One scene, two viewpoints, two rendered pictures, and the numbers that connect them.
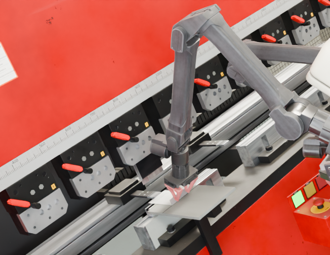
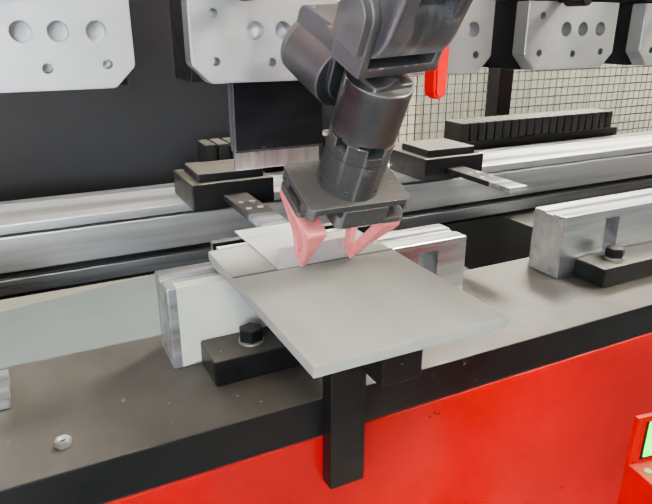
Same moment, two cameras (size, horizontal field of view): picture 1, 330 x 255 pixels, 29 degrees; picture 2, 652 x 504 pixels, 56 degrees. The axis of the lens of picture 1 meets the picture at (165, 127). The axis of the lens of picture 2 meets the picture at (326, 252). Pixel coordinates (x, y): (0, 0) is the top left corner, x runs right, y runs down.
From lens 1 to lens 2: 154 cm
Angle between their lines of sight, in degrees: 10
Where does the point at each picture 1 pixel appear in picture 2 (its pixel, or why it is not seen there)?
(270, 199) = (565, 381)
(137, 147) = (257, 38)
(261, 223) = (511, 432)
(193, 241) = (288, 408)
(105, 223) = (133, 232)
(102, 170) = (80, 33)
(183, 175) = (349, 189)
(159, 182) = not seen: hidden behind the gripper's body
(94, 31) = not seen: outside the picture
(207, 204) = (380, 328)
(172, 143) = (356, 21)
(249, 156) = (558, 248)
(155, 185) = not seen: hidden behind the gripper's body
